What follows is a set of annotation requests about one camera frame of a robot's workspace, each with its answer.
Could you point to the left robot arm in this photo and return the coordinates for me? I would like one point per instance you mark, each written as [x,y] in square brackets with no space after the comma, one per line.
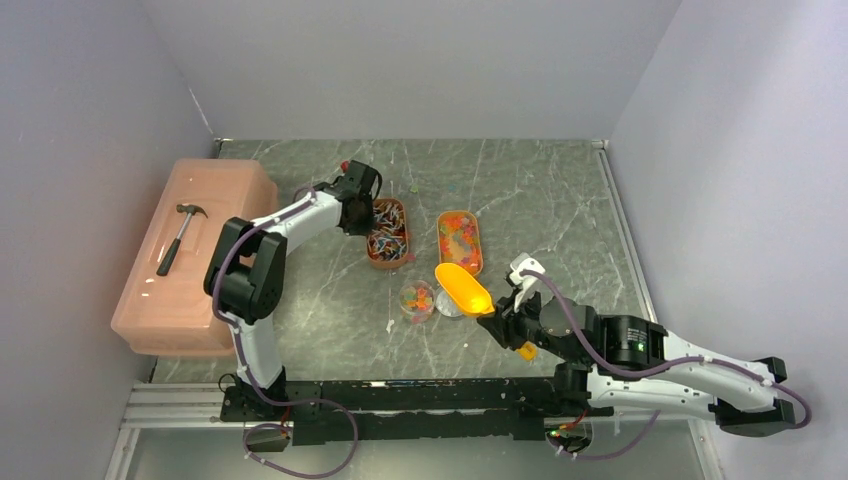
[245,276]

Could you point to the pink plastic storage box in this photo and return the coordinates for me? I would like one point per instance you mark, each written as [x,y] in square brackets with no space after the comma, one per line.
[172,315]

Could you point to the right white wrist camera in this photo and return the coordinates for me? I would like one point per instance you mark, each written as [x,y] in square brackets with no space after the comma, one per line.
[522,276]

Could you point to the black hammer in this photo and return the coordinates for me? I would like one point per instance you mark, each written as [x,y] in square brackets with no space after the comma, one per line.
[189,210]

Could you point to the black base frame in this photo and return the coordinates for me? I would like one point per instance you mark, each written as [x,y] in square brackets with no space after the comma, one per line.
[318,412]

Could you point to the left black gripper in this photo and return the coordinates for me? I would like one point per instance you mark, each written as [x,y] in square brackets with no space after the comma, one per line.
[363,228]

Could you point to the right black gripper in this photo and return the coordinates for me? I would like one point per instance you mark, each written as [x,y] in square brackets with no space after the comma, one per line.
[504,325]

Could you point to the clear plastic jar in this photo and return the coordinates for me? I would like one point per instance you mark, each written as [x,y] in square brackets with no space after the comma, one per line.
[416,300]

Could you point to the tray of gummy candies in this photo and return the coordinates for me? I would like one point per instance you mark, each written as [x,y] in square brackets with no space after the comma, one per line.
[459,242]

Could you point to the aluminium table rail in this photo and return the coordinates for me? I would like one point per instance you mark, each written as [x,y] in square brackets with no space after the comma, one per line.
[707,457]

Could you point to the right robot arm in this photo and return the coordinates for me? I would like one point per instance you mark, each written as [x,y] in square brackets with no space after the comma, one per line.
[612,361]

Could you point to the orange plastic scoop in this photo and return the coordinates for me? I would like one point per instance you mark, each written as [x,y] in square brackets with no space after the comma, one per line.
[472,298]

